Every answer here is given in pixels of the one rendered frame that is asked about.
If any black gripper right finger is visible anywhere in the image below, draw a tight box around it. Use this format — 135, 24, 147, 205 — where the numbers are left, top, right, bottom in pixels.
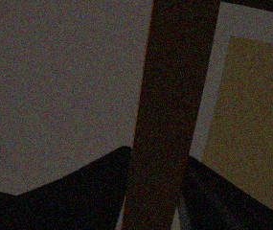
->
177, 156, 273, 230

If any dark brown picture frame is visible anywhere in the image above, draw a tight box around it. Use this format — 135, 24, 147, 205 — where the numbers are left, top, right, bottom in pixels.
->
121, 0, 273, 230

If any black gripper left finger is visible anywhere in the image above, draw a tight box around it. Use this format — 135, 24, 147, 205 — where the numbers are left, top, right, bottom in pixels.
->
0, 146, 131, 230

